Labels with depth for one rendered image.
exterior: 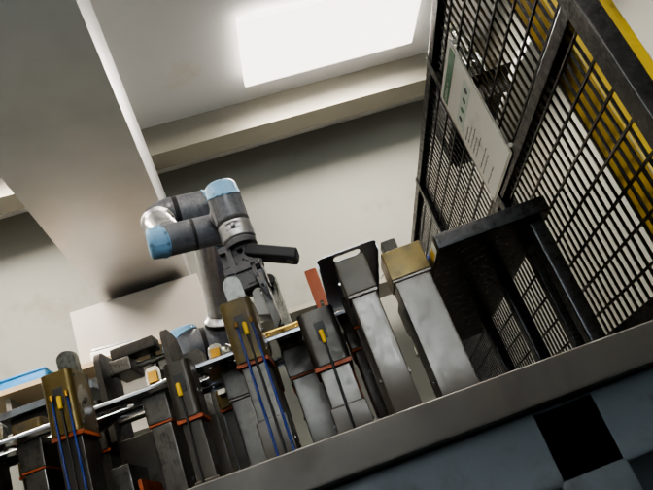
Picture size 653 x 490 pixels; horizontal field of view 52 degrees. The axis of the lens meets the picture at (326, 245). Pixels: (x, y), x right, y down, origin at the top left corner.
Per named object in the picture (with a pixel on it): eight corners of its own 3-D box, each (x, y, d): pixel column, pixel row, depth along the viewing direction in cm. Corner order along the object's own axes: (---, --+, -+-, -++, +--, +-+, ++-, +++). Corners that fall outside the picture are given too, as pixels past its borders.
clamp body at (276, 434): (272, 501, 105) (211, 301, 119) (283, 503, 116) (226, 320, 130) (312, 486, 106) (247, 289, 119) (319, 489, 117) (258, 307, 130)
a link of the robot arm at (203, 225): (190, 230, 164) (189, 208, 154) (235, 221, 167) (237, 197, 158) (199, 259, 161) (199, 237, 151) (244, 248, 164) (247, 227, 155)
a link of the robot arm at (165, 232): (130, 203, 195) (143, 222, 149) (168, 194, 198) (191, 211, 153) (139, 241, 198) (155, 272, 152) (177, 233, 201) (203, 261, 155)
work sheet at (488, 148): (511, 154, 132) (447, 35, 144) (494, 203, 153) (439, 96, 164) (521, 150, 132) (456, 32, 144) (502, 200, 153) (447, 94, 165)
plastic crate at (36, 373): (59, 389, 424) (56, 373, 428) (48, 381, 405) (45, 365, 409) (9, 405, 419) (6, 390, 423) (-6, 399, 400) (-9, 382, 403)
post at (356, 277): (403, 440, 95) (333, 262, 106) (402, 443, 100) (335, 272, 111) (436, 428, 95) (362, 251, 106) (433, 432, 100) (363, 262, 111)
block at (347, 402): (348, 472, 107) (292, 312, 118) (352, 476, 118) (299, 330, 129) (391, 456, 108) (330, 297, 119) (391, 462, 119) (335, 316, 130)
